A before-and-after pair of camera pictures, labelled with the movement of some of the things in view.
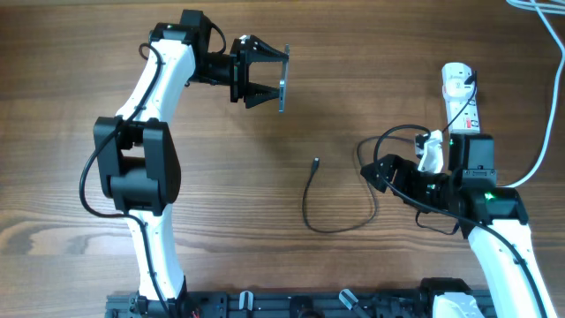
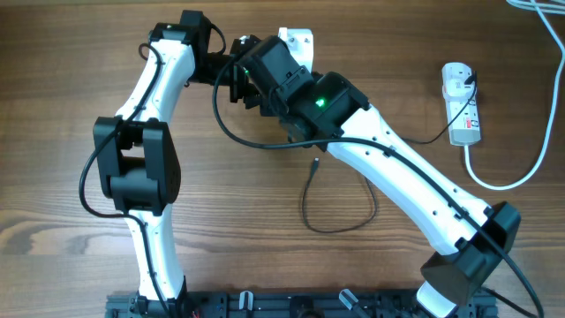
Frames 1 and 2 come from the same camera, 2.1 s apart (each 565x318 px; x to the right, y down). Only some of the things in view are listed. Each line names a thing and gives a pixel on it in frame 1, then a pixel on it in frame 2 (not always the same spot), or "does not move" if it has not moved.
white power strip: (463, 114) -> (454, 77)
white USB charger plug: (455, 87) does not move
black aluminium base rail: (276, 304) does not move
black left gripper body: (238, 71) does not move
